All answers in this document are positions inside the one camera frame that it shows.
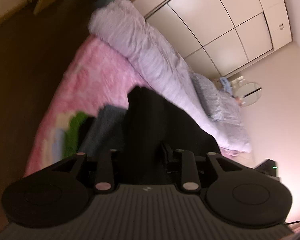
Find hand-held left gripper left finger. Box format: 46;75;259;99
52;149;120;193

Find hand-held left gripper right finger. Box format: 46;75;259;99
162;142;243;193

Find black pants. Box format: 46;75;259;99
119;85;222;185

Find grey-blue folded cloth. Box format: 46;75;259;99
79;104;127;157

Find black folded cloth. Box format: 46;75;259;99
79;116;100;153

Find green folded cloth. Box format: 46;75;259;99
62;111;89;158

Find peach folded cloth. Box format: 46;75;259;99
54;112;73;130

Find grey checked pillow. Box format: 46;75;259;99
191;72;227;123

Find pink floral blanket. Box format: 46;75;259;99
24;34;153;178

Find small blue cloth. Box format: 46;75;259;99
219;77;233;92

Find black box with green light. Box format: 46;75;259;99
255;159;282;180

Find round glass table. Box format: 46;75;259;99
234;81;262;107

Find lilac striped quilt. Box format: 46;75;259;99
88;0;230;148

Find white wardrobe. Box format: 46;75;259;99
132;0;294;78

